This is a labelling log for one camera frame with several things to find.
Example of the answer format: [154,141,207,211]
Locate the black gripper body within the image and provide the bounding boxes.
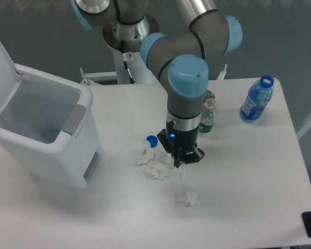
[157,127,199,156]

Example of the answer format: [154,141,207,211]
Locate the white paper ball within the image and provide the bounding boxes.
[135,141,154,167]
[176,189,200,207]
[164,154,185,178]
[143,162,169,181]

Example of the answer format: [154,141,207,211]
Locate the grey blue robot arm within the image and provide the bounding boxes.
[71,1,243,167]

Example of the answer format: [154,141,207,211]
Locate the white trash bin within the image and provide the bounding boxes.
[0,65,101,189]

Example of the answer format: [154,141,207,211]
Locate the blue bottle cap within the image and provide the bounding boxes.
[146,135,158,148]

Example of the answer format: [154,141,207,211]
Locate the clear green-label bottle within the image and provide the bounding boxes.
[199,90,216,133]

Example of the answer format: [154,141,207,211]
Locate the blue plastic bottle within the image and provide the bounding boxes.
[239,74,274,123]

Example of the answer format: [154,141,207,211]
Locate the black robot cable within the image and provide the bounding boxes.
[120,39,136,85]

